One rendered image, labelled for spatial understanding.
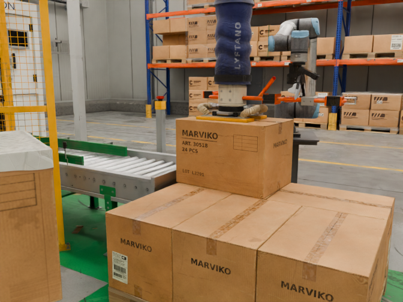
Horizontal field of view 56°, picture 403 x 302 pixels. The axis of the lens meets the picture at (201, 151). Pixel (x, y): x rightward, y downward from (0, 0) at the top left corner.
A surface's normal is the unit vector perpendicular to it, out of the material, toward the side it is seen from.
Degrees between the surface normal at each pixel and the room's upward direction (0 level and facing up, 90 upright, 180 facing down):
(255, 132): 90
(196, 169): 90
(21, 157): 90
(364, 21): 90
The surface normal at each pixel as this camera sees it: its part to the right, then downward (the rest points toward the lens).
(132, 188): -0.51, 0.16
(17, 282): 0.55, 0.16
